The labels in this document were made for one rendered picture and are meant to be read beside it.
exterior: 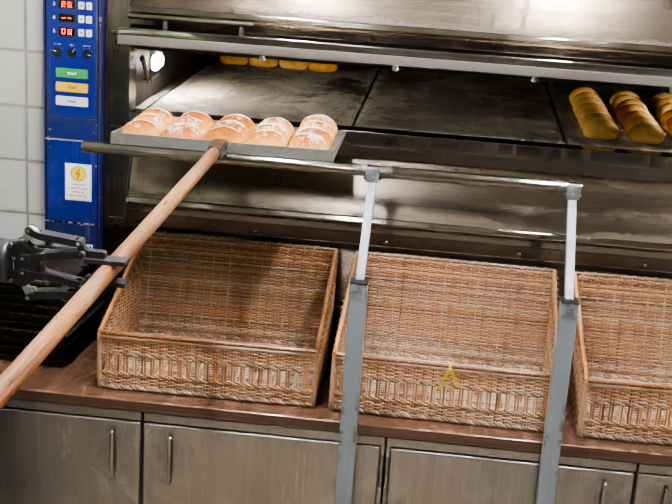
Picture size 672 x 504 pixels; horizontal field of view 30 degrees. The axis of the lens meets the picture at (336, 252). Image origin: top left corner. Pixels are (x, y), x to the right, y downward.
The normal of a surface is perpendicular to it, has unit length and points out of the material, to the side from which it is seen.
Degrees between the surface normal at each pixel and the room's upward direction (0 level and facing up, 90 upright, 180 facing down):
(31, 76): 90
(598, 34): 70
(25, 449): 90
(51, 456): 90
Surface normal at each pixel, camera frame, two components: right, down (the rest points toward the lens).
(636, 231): -0.07, -0.05
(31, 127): -0.11, 0.29
